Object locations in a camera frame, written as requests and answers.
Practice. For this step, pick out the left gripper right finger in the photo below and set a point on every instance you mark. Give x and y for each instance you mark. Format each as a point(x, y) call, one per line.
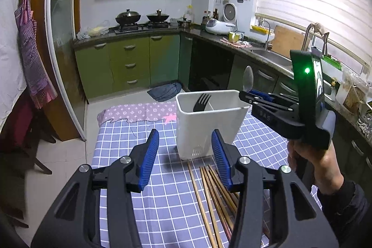
point(226, 156)

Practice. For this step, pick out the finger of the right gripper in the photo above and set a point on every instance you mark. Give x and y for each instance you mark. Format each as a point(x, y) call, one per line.
point(281, 99)
point(254, 100)

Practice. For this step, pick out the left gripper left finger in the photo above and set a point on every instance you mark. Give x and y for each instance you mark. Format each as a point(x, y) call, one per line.
point(143, 157)

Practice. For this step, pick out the light wooden chopstick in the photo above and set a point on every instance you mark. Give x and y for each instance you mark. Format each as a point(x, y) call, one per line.
point(202, 211)

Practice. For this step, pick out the brown wooden chopstick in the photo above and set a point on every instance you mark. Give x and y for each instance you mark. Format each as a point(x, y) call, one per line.
point(232, 205)

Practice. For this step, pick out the dark wooden chopstick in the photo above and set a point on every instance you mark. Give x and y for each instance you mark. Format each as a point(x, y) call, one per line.
point(215, 211)

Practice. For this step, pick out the reddish wooden chopstick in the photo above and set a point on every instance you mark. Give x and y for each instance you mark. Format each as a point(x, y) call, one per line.
point(222, 206)

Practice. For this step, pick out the light bamboo chopstick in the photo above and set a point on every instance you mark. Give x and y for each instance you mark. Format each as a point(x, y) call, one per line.
point(211, 209)

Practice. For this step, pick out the right forearm dark sleeve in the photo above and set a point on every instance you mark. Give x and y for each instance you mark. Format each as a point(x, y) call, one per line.
point(349, 214)

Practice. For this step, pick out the person's right hand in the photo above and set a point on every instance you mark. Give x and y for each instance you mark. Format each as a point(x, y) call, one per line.
point(327, 175)

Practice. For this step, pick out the stainless steel sink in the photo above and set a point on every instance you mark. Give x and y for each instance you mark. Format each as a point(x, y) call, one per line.
point(273, 57)

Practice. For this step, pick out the white plastic utensil holder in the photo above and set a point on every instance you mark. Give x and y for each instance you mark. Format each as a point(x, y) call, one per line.
point(224, 111)

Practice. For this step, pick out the black plastic fork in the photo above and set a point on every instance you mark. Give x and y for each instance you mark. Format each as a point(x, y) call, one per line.
point(202, 102)

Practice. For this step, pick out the wooden cutting board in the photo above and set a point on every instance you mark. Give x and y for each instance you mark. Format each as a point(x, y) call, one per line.
point(286, 40)

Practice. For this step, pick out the blue checkered tablecloth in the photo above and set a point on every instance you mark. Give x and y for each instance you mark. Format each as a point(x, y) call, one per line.
point(167, 212)

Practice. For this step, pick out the yellow mug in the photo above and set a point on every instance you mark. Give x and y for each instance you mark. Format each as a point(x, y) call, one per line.
point(233, 37)

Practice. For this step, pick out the blue floor mat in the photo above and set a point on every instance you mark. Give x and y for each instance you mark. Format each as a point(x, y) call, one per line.
point(165, 92)

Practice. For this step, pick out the white rice cooker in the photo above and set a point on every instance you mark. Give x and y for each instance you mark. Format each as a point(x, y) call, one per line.
point(217, 27)

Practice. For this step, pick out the green lower cabinets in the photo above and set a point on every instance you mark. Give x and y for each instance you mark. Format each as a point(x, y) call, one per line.
point(129, 63)

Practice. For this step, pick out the small black pot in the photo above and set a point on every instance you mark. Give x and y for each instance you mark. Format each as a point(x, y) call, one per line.
point(184, 23)

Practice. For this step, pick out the purple checkered apron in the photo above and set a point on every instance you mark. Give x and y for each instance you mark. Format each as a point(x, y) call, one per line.
point(39, 84)

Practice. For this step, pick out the glass sliding door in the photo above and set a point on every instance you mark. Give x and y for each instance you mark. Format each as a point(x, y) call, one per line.
point(60, 35)

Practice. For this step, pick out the black wok with lid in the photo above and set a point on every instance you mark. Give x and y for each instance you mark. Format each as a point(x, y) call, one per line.
point(128, 17)

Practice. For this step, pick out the black wok with handle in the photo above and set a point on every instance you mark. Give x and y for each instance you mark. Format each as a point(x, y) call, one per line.
point(158, 16)

